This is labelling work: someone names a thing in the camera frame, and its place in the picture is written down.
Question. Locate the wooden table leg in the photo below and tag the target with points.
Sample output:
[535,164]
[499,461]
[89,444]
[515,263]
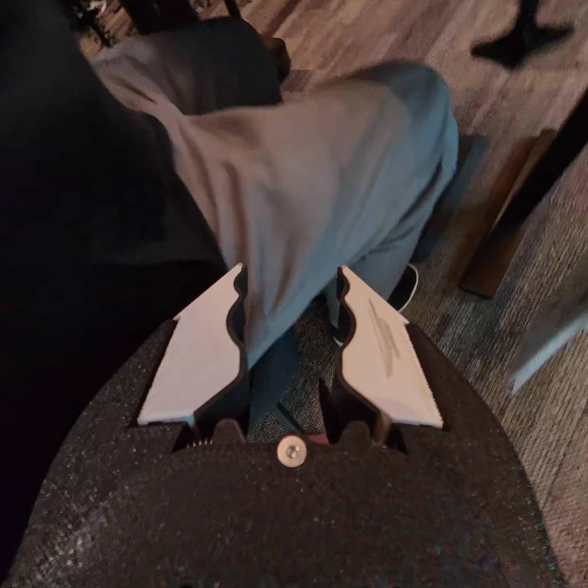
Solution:
[496,239]

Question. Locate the person's grey trousers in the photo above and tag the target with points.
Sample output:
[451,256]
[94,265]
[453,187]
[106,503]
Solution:
[321,183]

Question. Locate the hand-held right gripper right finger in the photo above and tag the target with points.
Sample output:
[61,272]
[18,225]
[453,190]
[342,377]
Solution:
[390,367]

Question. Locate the black star-shaped chair base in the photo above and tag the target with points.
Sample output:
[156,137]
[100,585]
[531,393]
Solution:
[523,41]

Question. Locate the dark cloth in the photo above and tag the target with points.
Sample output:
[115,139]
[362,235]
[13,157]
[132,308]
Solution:
[69,206]

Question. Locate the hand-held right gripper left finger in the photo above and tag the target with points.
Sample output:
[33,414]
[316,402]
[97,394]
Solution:
[193,358]

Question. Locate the person's black shoe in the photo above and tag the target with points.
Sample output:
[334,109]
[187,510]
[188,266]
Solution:
[404,289]

